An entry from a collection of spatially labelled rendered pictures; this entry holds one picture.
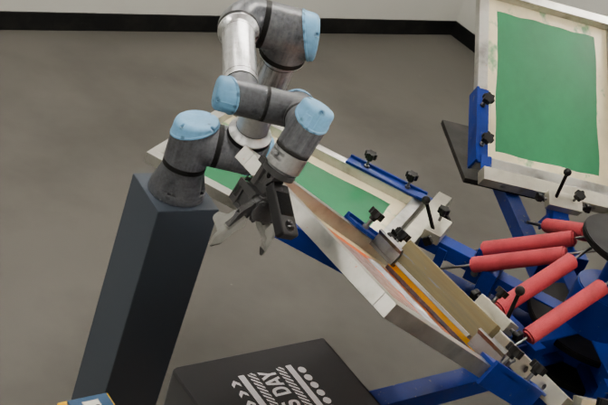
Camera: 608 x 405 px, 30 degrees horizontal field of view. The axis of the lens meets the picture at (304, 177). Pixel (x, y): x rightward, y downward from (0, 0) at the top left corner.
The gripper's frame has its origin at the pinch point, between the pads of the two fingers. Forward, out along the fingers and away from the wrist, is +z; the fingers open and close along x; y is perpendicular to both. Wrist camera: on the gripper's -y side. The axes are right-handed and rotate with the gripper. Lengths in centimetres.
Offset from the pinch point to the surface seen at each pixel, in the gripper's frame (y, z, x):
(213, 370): 19, 45, -37
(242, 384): 12, 44, -41
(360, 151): 241, 60, -312
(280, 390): 8, 41, -50
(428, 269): 7, -1, -75
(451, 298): -3, 0, -74
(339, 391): 3, 37, -65
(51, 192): 227, 116, -129
